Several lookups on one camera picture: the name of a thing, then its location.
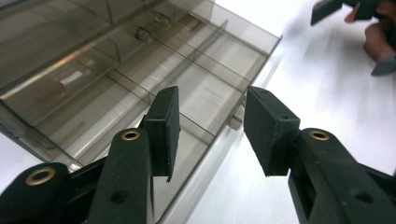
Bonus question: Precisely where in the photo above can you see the small red object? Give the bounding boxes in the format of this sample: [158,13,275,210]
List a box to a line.
[36,69,87,103]

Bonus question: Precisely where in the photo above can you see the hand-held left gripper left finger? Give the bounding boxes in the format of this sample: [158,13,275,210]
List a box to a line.
[87,86,182,224]

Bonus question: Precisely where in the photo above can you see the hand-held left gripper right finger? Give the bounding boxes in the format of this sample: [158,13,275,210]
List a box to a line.
[243,86,396,224]

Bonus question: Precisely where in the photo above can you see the transparent grey drawer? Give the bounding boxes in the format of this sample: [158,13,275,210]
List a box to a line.
[0,0,283,224]

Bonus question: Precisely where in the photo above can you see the small grey ridged object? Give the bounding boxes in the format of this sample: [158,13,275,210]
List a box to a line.
[134,11,173,44]

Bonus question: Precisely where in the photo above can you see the transparent grey drawer box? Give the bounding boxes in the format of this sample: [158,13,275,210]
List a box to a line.
[0,0,217,101]

